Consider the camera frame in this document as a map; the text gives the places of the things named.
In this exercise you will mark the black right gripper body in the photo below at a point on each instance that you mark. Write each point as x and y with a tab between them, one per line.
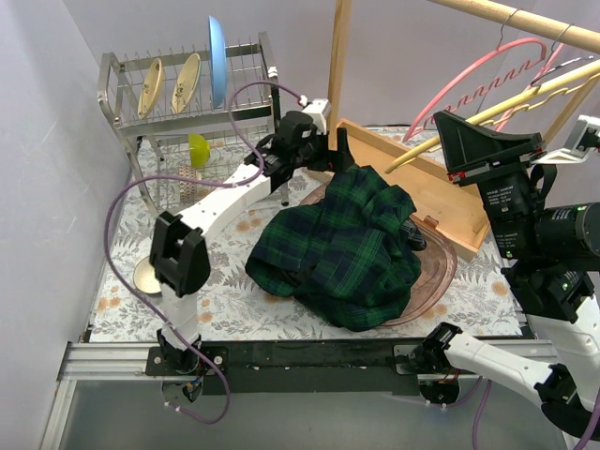
495	167

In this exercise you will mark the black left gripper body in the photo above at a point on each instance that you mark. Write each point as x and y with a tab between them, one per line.
325	153

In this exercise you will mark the green tartan skirt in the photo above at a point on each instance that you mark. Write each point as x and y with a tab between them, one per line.
342	257

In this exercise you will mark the navy cream plaid skirt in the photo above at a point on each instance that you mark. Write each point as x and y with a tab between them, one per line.
412	235

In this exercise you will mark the yellow hanger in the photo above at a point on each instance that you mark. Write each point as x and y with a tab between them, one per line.
578	81

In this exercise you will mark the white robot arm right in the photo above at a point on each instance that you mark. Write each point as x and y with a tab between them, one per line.
551	252

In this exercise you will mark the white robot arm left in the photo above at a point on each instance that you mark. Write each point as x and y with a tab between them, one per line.
179	251

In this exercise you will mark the wooden clothes rack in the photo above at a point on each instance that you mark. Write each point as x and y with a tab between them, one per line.
458	210

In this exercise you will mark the pink transparent tray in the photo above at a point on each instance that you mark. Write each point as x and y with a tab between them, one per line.
439	263

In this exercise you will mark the yellow-green bowl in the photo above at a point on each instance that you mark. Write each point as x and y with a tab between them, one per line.
199	150

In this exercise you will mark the floral table mat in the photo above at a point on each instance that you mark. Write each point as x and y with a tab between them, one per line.
232	307

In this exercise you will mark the patterned cup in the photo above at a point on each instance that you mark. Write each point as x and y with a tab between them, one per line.
189	191

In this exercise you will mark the steel dish rack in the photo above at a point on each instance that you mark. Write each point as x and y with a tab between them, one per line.
162	110

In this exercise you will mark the blue plate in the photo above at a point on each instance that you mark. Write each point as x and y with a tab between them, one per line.
218	61

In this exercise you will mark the cream plate right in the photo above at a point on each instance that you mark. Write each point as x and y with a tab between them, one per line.
186	83

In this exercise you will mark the cream plate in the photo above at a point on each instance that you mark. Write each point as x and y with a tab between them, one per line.
186	83
151	89

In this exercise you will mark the cream plate left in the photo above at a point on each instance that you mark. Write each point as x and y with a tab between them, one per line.
151	89

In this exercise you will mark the cream bowl dark rim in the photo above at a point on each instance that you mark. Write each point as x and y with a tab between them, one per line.
144	278

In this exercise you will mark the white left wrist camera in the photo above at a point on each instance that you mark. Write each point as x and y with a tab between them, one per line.
318	109

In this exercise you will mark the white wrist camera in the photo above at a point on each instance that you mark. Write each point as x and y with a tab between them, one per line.
318	109
580	144

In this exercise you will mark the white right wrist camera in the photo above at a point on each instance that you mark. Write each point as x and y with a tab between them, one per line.
580	144

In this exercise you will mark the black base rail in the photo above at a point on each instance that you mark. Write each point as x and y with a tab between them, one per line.
318	366

